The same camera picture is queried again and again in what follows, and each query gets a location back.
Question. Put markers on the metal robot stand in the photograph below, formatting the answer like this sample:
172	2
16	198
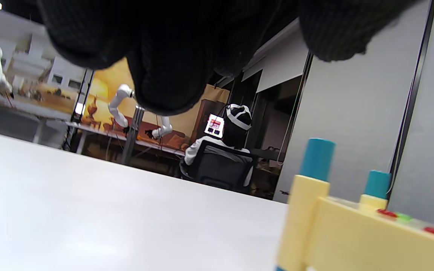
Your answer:
132	135

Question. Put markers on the black mesh office chair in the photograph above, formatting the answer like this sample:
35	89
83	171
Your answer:
220	169

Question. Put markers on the black backdrop stand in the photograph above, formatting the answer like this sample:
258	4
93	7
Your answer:
85	90

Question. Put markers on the yellow round tap bench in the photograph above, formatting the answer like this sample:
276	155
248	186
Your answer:
352	241

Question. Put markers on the black vertical post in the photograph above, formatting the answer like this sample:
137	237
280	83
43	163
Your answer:
413	94

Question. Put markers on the computer monitor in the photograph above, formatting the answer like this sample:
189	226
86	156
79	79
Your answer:
214	126

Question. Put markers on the person's left hand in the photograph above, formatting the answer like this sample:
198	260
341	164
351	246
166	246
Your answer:
171	45

